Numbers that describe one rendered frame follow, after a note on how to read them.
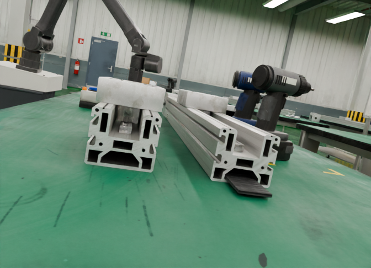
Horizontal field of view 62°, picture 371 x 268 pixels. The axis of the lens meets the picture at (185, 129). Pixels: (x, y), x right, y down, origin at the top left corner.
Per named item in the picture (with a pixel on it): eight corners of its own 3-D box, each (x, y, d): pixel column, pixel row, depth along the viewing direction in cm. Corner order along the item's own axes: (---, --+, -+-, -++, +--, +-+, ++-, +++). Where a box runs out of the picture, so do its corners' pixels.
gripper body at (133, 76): (146, 89, 125) (149, 71, 124) (121, 84, 123) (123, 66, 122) (146, 88, 131) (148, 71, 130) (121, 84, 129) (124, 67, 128)
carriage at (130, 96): (102, 108, 66) (107, 76, 65) (153, 116, 68) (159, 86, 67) (93, 117, 50) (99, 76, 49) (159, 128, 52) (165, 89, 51)
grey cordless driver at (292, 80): (232, 150, 77) (250, 63, 74) (285, 154, 87) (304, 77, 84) (252, 159, 70) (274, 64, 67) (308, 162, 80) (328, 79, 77)
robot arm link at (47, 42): (32, 55, 140) (23, 53, 135) (36, 33, 139) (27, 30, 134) (49, 60, 139) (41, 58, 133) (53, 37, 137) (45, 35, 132)
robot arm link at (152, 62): (141, 41, 129) (133, 37, 121) (167, 46, 127) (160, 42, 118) (137, 70, 131) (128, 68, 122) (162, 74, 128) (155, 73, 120)
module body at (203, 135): (163, 116, 126) (167, 95, 124) (187, 120, 127) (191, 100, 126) (210, 180, 48) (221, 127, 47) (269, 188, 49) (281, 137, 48)
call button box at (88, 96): (82, 105, 112) (84, 87, 111) (109, 109, 114) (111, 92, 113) (78, 107, 104) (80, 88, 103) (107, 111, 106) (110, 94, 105)
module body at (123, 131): (116, 108, 122) (120, 87, 121) (142, 112, 124) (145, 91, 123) (84, 163, 44) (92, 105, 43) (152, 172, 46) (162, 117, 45)
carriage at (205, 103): (174, 110, 94) (179, 88, 93) (209, 116, 96) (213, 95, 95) (183, 117, 78) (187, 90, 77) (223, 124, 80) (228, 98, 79)
